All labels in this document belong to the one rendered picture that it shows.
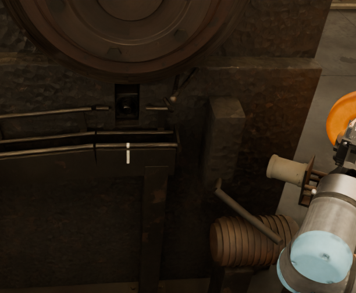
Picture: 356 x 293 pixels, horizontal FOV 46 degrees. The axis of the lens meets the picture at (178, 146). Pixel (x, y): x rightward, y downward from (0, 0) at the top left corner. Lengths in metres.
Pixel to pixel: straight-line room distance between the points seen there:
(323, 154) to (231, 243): 1.32
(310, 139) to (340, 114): 1.45
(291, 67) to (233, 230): 0.43
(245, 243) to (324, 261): 0.41
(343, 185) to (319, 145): 1.62
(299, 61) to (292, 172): 0.28
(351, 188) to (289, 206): 1.21
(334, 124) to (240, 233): 0.36
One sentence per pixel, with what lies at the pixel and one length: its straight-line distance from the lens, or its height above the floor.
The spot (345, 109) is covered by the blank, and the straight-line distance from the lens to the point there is 0.94.
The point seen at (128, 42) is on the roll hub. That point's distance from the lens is 0.77.
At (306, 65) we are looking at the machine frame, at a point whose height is 0.87.
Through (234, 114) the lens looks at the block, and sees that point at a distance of 0.99.
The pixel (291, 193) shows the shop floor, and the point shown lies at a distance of 2.02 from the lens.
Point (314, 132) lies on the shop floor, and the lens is 2.46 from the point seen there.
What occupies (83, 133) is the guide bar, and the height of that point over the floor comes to 0.70.
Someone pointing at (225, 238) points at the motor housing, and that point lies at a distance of 1.07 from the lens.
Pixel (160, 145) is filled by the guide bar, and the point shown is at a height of 0.71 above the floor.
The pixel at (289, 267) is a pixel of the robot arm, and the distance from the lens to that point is 0.81.
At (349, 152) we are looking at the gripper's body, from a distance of 0.82.
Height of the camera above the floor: 1.34
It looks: 39 degrees down
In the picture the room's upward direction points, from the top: 6 degrees clockwise
